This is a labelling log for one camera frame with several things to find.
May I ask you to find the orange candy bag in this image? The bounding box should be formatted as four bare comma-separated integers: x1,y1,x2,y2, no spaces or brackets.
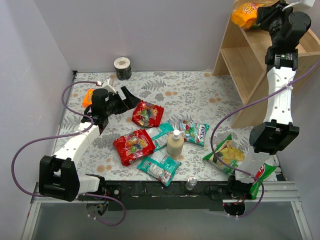
231,2,265,30

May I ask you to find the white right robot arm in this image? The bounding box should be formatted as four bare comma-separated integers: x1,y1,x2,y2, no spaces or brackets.
227,0,315,197

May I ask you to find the purple cable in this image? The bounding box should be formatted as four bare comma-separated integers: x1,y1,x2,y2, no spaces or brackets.
209,58,320,218
12,80,126,226

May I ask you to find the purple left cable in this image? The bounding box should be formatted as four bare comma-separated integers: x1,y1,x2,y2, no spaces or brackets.
12,80,126,226

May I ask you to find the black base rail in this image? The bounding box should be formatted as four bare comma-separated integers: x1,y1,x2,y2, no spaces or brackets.
77,179,252,217

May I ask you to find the tape roll dark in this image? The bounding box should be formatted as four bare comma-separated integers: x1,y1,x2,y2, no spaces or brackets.
113,57,132,80

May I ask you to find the Fox's candy bag front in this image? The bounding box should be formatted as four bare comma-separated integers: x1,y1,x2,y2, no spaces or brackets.
178,120,210,147

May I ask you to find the clear small bottle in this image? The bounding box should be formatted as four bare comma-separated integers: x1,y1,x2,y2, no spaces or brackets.
185,176,198,191

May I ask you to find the floral table mat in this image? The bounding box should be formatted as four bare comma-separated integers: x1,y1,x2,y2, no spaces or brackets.
55,71,251,181

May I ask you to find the orange snack box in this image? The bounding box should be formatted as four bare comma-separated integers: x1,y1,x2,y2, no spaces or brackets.
82,89,94,108

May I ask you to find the teal candy bag near edge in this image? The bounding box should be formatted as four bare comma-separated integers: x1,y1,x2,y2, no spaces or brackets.
137,151,182,187

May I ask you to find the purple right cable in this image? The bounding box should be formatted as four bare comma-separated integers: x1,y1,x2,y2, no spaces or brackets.
209,58,320,218

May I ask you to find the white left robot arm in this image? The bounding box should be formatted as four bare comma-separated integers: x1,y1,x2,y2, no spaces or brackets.
39,80,141,202

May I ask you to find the red candy bag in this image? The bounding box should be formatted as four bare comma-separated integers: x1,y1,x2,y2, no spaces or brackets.
113,129,156,167
131,100,164,128

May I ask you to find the green cassava chips bag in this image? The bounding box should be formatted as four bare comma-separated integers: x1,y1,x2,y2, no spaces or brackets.
202,134,277,200

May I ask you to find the teal Fox's bag back side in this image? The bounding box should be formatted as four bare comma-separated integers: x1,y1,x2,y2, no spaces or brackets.
146,121,175,152

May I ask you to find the wooden shelf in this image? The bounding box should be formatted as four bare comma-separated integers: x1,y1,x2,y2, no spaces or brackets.
211,0,320,129

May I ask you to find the beige pump soap bottle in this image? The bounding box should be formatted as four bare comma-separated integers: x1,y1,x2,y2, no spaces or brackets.
166,129,185,157

